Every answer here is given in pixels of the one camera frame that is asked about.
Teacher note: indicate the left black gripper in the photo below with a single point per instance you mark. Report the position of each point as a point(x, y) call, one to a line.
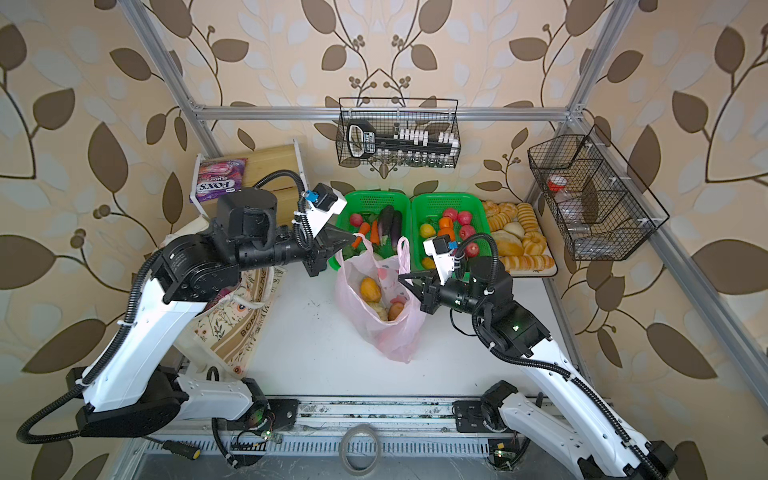
point(317, 247)

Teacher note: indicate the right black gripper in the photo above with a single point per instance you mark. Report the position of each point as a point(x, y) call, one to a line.
point(428, 294)

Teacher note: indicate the brown potato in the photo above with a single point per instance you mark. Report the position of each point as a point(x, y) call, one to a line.
point(395, 310)

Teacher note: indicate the pink plastic grocery bag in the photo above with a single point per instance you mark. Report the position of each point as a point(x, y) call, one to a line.
point(365, 288)

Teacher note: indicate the cream canvas tote bag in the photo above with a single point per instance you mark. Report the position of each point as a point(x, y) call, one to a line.
point(226, 333)

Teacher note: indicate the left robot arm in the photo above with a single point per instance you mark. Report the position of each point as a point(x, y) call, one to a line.
point(126, 392)

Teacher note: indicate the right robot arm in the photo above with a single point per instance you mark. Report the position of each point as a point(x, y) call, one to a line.
point(588, 437)

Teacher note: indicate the orange carrot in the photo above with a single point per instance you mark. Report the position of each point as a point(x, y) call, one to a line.
point(362, 232)

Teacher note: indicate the yellow lemon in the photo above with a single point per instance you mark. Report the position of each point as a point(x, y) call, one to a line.
point(427, 231)

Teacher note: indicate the purple eggplant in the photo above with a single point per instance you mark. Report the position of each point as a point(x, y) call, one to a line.
point(396, 228)

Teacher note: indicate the orange fruit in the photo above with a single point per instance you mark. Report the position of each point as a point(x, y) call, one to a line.
point(446, 228)

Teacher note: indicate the left green vegetable basket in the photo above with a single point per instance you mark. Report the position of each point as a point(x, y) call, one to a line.
point(376, 208)

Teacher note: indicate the right green fruit basket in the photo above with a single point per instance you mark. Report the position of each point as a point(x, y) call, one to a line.
point(430, 208)

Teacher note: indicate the bread tray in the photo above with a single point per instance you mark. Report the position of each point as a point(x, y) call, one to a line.
point(523, 249)

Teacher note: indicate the white wooden shelf rack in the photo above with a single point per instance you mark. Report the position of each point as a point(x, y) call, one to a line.
point(259, 163)

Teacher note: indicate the purple Fox's candy bag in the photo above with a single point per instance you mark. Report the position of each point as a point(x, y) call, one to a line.
point(216, 178)

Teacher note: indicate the grey tape roll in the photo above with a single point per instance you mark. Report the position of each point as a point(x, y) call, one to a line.
point(360, 441)

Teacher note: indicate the black yellow screwdriver left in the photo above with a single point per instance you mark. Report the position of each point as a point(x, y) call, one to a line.
point(181, 449)

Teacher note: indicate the back black wire basket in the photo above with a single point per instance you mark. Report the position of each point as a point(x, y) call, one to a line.
point(393, 132)

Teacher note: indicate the black wire basket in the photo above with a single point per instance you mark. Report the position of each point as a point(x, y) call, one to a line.
point(603, 208)
point(393, 132)

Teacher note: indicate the right black wire basket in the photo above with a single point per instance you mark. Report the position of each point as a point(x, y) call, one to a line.
point(603, 208)

